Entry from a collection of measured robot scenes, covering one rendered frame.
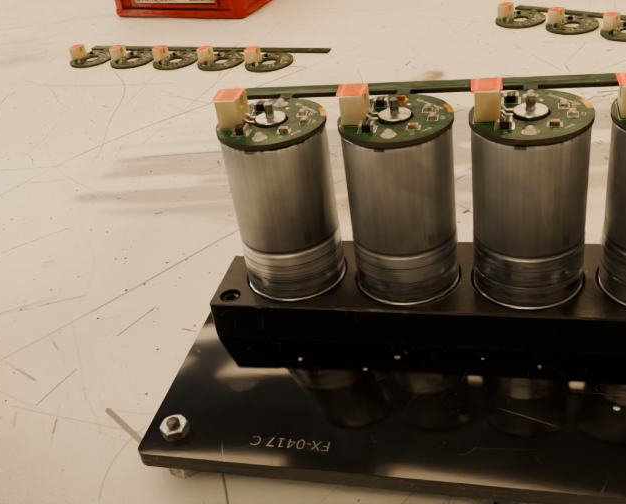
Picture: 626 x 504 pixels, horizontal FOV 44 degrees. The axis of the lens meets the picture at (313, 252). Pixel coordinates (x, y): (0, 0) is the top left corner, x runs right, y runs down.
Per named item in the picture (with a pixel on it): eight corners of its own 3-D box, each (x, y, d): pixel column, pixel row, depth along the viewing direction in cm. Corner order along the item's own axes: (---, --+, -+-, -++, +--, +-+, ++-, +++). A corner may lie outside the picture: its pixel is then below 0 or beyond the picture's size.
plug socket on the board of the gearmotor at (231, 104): (251, 128, 17) (245, 100, 17) (215, 129, 17) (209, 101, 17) (261, 113, 18) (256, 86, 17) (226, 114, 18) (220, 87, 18)
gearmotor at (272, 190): (338, 331, 19) (310, 139, 16) (243, 327, 19) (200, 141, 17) (357, 273, 21) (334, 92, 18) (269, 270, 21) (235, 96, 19)
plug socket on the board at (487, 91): (512, 122, 16) (513, 90, 15) (469, 123, 16) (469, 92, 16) (513, 105, 16) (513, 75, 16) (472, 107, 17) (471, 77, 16)
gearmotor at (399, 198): (455, 336, 18) (447, 136, 15) (352, 332, 19) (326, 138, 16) (463, 275, 20) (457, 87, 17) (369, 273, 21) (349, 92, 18)
